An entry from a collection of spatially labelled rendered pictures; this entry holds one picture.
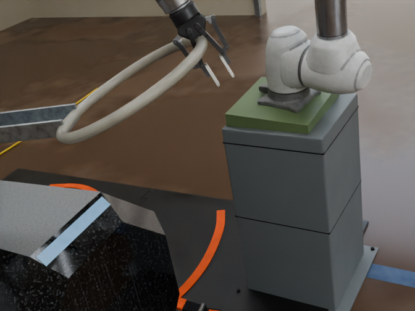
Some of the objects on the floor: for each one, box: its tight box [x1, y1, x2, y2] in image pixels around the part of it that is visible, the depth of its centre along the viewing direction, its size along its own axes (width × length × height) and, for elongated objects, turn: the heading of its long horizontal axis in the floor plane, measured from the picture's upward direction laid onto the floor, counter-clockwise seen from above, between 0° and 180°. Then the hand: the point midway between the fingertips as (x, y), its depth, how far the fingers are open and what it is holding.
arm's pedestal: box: [222, 93, 379, 311], centre depth 238 cm, size 50×50×80 cm
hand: (219, 70), depth 158 cm, fingers closed on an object, 4 cm apart
